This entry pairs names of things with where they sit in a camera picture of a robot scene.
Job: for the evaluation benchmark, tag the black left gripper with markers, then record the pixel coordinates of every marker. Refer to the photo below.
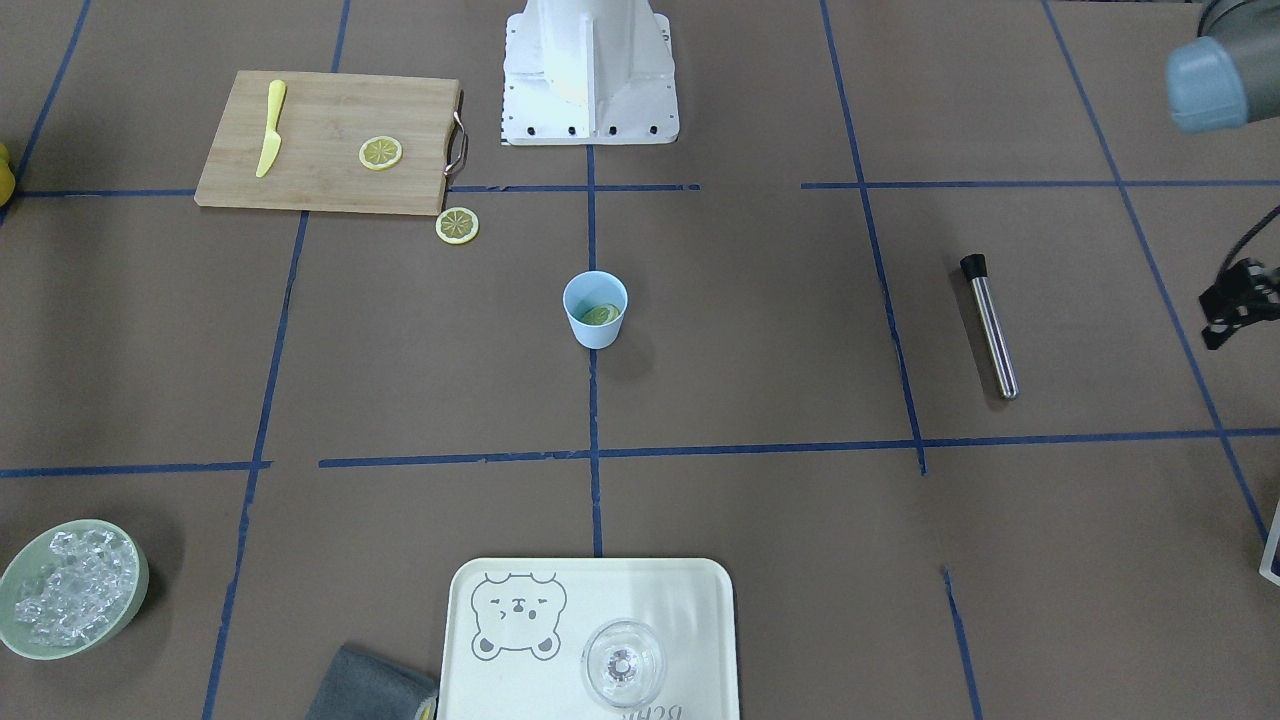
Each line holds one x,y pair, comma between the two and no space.
1238,300

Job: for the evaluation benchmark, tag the steel muddler with black cap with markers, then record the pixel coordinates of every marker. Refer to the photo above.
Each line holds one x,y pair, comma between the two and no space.
975,270

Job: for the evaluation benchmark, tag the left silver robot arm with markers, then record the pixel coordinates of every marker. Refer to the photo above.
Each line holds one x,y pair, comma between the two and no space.
1225,79

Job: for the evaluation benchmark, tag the light blue plastic cup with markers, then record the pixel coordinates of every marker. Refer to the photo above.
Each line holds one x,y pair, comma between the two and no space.
595,304

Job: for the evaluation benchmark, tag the clear wine glass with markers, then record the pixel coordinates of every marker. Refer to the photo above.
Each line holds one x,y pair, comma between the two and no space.
623,665

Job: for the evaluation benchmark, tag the cream serving tray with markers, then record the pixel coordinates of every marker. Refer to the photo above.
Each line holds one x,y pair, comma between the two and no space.
516,630

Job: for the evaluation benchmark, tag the bamboo cutting board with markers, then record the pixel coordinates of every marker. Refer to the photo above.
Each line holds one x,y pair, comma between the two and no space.
325,119

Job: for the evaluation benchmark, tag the grey folded cloth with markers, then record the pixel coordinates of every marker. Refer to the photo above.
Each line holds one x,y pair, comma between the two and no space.
361,685

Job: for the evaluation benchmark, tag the yellow plastic knife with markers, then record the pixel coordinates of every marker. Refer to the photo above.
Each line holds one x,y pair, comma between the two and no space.
272,141

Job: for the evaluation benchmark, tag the green bowl with ice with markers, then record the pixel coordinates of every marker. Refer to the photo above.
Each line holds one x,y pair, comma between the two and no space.
72,589

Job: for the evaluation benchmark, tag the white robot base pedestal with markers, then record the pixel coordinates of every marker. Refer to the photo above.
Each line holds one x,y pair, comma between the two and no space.
598,73

